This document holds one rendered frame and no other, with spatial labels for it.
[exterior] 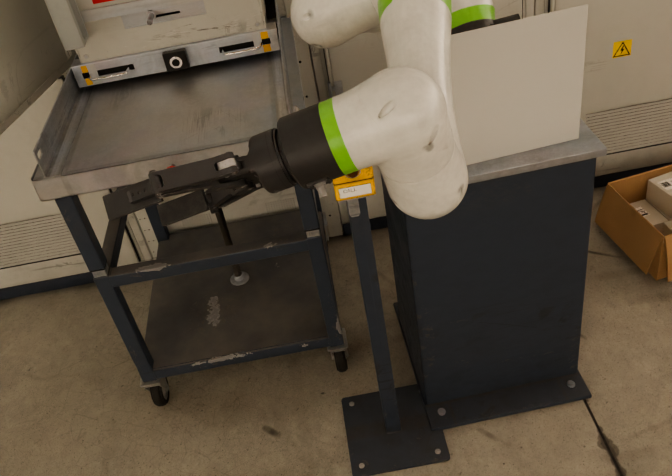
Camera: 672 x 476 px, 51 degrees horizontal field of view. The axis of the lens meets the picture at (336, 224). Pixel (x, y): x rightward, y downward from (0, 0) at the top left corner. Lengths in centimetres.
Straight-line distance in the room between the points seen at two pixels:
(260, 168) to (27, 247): 191
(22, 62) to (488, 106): 125
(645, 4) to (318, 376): 151
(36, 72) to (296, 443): 124
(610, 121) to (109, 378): 186
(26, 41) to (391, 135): 149
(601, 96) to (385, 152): 178
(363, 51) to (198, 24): 56
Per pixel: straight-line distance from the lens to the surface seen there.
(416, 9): 110
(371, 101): 80
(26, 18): 216
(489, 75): 146
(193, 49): 192
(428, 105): 80
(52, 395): 242
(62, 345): 257
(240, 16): 190
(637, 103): 262
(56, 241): 264
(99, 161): 167
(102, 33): 195
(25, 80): 212
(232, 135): 161
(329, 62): 223
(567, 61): 153
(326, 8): 124
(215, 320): 215
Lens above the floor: 161
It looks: 37 degrees down
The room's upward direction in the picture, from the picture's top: 11 degrees counter-clockwise
